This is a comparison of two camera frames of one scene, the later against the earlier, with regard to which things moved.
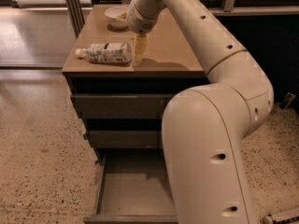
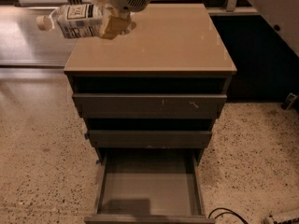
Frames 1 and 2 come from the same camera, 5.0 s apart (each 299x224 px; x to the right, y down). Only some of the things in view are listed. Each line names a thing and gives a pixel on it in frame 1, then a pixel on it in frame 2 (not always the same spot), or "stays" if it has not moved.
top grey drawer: x=117 y=106 stays
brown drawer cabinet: x=122 y=104 stays
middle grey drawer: x=126 y=138 stays
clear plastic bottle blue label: x=107 y=53 → x=75 y=21
